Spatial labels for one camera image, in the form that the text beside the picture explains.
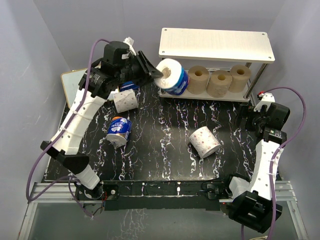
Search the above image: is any white red-dotted roll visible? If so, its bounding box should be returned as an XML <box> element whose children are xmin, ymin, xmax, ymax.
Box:
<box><xmin>113</xmin><ymin>89</ymin><xmax>139</xmax><ymax>113</ymax></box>
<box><xmin>189</xmin><ymin>126</ymin><xmax>221</xmax><ymax>159</ymax></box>

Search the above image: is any small framed whiteboard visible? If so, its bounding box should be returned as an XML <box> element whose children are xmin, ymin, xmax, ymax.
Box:
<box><xmin>60</xmin><ymin>68</ymin><xmax>87</xmax><ymax>108</ymax></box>

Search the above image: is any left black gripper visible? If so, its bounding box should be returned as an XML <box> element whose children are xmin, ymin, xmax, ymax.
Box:
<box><xmin>116</xmin><ymin>51</ymin><xmax>163</xmax><ymax>87</ymax></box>

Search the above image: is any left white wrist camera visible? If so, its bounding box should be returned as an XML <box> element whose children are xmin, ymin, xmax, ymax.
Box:
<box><xmin>121</xmin><ymin>37</ymin><xmax>137</xmax><ymax>60</ymax></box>

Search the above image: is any brown roll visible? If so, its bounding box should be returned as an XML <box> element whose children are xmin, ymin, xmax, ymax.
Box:
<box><xmin>187</xmin><ymin>65</ymin><xmax>210</xmax><ymax>95</ymax></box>
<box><xmin>228</xmin><ymin>64</ymin><xmax>252</xmax><ymax>93</ymax></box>
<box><xmin>206</xmin><ymin>70</ymin><xmax>233</xmax><ymax>98</ymax></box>

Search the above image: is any blue roll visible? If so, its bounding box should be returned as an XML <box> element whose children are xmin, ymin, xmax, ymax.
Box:
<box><xmin>106</xmin><ymin>116</ymin><xmax>132</xmax><ymax>149</ymax></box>
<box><xmin>154</xmin><ymin>58</ymin><xmax>189</xmax><ymax>96</ymax></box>

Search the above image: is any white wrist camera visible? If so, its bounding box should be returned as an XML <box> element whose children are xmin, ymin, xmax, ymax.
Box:
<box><xmin>253</xmin><ymin>91</ymin><xmax>275</xmax><ymax>113</ymax></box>
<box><xmin>121</xmin><ymin>37</ymin><xmax>137</xmax><ymax>60</ymax></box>

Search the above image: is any blue stapler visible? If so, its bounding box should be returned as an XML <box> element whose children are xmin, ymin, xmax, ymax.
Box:
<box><xmin>118</xmin><ymin>81</ymin><xmax>140</xmax><ymax>92</ymax></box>

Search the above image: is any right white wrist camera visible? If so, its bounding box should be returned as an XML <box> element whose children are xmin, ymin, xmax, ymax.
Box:
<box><xmin>253</xmin><ymin>91</ymin><xmax>275</xmax><ymax>113</ymax></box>

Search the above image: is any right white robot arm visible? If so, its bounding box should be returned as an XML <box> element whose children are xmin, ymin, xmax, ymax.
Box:
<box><xmin>222</xmin><ymin>102</ymin><xmax>290</xmax><ymax>234</ymax></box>

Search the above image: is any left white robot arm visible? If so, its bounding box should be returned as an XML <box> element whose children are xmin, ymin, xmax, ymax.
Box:
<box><xmin>40</xmin><ymin>37</ymin><xmax>162</xmax><ymax>200</ymax></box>

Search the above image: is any aluminium front rail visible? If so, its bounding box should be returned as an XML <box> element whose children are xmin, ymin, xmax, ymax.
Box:
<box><xmin>18</xmin><ymin>181</ymin><xmax>310</xmax><ymax>240</ymax></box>

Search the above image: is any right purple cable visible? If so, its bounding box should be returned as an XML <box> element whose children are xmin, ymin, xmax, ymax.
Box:
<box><xmin>239</xmin><ymin>86</ymin><xmax>307</xmax><ymax>240</ymax></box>

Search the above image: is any white two-tier shelf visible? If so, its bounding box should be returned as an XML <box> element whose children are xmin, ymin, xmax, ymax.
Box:
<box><xmin>158</xmin><ymin>27</ymin><xmax>275</xmax><ymax>103</ymax></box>

